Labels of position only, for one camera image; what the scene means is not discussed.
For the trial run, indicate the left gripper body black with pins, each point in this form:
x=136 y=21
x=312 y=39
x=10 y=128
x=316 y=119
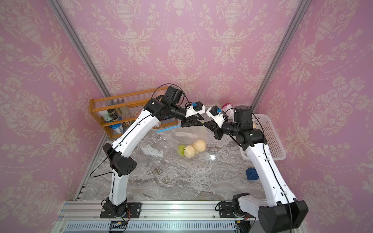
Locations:
x=186 y=121

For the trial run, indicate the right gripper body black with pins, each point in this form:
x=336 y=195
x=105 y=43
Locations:
x=219 y=132

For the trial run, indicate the clear zip-top bag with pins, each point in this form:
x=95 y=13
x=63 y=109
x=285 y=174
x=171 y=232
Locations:
x=183 y=136
x=154 y=149

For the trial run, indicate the green pear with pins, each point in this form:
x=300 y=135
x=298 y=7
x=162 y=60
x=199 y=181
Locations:
x=181 y=149

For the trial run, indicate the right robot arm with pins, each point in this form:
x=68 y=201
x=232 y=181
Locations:
x=281 y=211

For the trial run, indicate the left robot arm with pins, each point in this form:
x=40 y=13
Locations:
x=119 y=152

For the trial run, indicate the pink lid yogurt cup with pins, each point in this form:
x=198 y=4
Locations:
x=228 y=108

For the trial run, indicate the white plastic basket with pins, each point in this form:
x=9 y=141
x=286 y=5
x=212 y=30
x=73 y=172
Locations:
x=264 y=123

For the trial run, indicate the blue cube block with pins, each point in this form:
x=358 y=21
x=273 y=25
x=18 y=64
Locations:
x=252 y=174

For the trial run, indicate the blue lid cup lower shelf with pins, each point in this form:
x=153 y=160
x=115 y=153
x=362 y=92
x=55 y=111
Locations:
x=117 y=128

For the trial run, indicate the wooden shelf rack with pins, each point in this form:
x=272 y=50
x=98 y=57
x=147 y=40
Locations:
x=127 y=108

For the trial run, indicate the dark spice jar on shelf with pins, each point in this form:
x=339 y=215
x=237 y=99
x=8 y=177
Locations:
x=113 y=114

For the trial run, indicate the white green bottle on shelf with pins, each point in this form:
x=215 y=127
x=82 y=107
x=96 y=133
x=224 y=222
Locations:
x=105 y=115

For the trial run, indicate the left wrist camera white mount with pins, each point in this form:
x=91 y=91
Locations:
x=194 y=109

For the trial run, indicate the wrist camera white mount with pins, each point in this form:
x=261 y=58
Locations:
x=194 y=109
x=218 y=115

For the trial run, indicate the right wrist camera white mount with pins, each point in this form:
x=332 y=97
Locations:
x=218 y=115

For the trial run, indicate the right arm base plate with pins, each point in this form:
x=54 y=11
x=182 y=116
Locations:
x=226 y=210

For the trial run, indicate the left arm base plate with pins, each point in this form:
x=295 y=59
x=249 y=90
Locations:
x=130 y=210

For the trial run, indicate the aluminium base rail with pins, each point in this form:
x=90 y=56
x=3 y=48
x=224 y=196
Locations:
x=155 y=217

